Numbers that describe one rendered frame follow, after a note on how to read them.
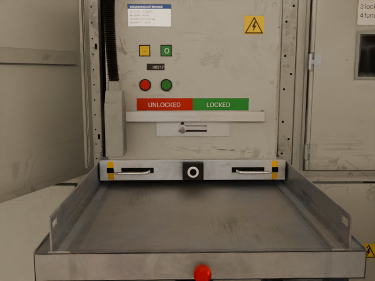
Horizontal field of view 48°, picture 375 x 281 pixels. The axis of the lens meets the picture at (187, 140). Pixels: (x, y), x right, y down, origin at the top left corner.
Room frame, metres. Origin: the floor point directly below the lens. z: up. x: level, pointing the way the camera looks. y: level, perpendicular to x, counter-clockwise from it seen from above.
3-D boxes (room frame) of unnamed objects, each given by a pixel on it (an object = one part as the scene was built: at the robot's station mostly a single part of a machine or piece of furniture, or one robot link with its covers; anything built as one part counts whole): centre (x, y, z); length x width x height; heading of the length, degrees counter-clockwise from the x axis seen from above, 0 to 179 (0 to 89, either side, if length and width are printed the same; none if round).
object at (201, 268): (0.72, -0.03, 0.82); 0.04 x 0.03 x 0.03; 1
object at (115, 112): (1.13, 0.19, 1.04); 0.08 x 0.05 x 0.17; 1
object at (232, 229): (1.08, -0.02, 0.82); 0.68 x 0.62 x 0.06; 1
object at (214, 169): (1.22, -0.01, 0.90); 0.54 x 0.05 x 0.06; 91
